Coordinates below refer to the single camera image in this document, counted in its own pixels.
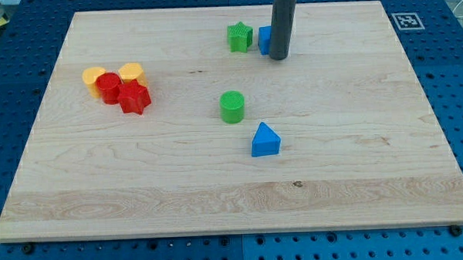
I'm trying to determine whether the black bolt left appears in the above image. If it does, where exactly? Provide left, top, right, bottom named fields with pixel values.
left=21, top=244, right=35, bottom=255

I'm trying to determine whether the white fiducial marker tag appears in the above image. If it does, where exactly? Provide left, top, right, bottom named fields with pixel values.
left=391, top=12, right=425, bottom=31

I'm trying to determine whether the black bolt right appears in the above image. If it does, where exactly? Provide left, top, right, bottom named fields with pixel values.
left=449, top=225, right=463, bottom=237

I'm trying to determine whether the green cylinder block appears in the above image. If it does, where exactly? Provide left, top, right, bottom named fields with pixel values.
left=219, top=90, right=245, bottom=124

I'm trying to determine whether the red star block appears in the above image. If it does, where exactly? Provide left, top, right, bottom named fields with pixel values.
left=117, top=79, right=151, bottom=115

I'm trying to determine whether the blue cube block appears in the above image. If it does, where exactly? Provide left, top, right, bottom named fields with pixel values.
left=258, top=26, right=272, bottom=56

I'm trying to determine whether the yellow hexagon block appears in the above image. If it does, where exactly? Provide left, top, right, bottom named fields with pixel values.
left=118, top=62, right=148, bottom=86

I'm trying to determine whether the yellow heart block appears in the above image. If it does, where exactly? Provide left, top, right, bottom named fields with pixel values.
left=82, top=66, right=106, bottom=99

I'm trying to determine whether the red cylinder block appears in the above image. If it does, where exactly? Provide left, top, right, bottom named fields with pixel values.
left=96, top=73, right=122, bottom=105

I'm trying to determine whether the light wooden board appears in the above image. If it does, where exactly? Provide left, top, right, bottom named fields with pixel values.
left=0, top=1, right=463, bottom=243

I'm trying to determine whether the blue triangle block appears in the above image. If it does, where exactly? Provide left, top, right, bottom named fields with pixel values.
left=251, top=122, right=282, bottom=157

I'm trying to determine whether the black bolt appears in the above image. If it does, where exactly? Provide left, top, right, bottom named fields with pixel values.
left=21, top=244, right=35, bottom=255
left=449, top=225, right=463, bottom=237

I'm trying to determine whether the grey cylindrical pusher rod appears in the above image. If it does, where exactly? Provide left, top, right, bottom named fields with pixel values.
left=269, top=0, right=296, bottom=60

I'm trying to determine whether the green star block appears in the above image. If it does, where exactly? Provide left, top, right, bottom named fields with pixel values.
left=227, top=22, right=254, bottom=53

